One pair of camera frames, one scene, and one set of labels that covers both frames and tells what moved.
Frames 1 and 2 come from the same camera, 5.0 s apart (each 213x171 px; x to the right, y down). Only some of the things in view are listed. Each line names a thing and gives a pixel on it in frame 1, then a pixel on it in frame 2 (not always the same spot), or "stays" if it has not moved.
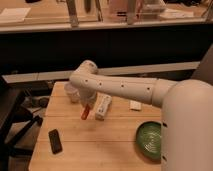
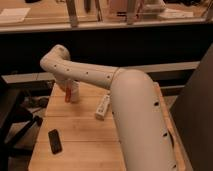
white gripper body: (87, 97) to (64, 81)
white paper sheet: (14, 14) stays
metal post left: (72, 10) stays
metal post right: (131, 11) stays
